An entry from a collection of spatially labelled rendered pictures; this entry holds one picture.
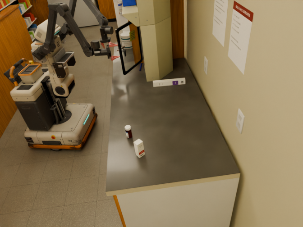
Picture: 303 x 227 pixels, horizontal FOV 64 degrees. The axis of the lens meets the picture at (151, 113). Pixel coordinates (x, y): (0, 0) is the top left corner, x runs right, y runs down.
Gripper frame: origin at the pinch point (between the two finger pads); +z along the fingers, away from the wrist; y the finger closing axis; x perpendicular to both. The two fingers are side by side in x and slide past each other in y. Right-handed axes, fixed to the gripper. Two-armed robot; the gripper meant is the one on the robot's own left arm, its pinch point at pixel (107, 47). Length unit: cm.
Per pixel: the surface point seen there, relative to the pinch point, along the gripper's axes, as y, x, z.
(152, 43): 41, -46, -17
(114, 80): 4.6, -36.3, 15.8
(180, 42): 69, -10, 0
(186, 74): 68, -42, 16
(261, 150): 75, -158, -7
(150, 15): 41, -46, -38
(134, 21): 29, -46, -35
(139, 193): 19, -150, 22
